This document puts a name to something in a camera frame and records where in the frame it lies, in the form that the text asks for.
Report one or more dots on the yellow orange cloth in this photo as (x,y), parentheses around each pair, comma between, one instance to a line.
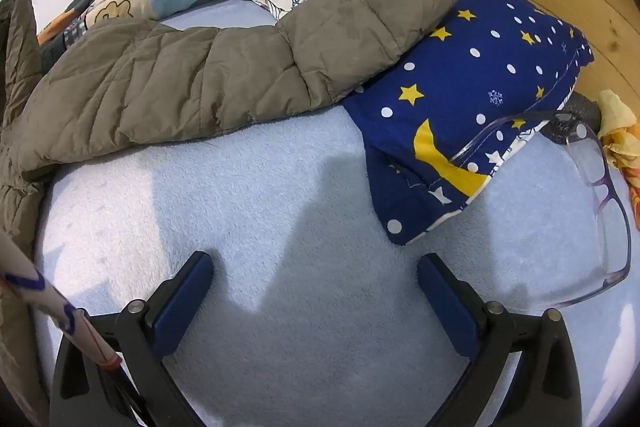
(619,135)

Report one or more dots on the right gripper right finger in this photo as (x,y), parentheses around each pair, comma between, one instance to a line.
(544,390)

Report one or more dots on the clear purple eyeglasses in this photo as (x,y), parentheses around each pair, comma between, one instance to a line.
(612,230)

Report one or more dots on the olive quilted hooded coat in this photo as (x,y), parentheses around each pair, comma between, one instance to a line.
(132,84)

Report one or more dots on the black object behind pillow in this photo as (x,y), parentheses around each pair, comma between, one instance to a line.
(575,111)

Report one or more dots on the blue star moon pillow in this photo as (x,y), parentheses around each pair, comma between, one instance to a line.
(438,125)

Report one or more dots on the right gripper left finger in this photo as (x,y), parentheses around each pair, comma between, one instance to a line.
(140,392)

